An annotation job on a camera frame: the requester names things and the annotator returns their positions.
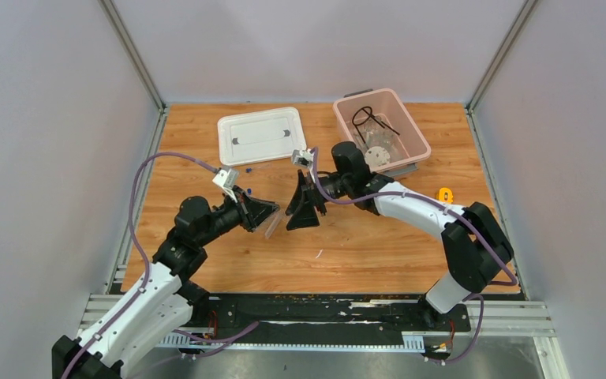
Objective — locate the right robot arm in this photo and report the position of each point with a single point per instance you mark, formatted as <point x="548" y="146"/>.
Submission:
<point x="475" y="246"/>

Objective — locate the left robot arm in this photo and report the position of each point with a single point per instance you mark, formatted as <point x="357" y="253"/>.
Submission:
<point x="164" y="297"/>

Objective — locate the yellow plastic block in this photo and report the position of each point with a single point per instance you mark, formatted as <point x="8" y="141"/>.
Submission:
<point x="446" y="195"/>

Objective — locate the clear test tube rack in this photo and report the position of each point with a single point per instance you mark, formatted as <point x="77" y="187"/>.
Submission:
<point x="272" y="224"/>

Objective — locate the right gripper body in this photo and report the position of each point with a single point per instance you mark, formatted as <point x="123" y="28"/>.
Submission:
<point x="336" y="185"/>

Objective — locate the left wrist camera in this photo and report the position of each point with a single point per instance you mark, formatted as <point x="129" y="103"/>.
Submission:
<point x="225" y="178"/>

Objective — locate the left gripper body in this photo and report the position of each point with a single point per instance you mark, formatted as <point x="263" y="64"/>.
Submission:
<point x="229" y="215"/>

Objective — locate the white plastic lid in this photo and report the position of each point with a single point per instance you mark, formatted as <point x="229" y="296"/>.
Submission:
<point x="260" y="136"/>

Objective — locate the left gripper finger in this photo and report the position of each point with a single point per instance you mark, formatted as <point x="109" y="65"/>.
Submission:
<point x="261" y="220"/>
<point x="252" y="204"/>

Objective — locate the black metal tripod stand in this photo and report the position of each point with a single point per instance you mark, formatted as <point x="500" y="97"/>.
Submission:
<point x="365" y="114"/>

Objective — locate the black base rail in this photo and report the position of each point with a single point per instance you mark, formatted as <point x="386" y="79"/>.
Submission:
<point x="339" y="319"/>

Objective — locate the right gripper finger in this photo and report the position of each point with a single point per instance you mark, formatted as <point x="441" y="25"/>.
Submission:
<point x="303" y="216"/>
<point x="300" y="201"/>

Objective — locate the pink plastic bin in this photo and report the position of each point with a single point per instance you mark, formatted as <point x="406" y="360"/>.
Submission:
<point x="386" y="104"/>

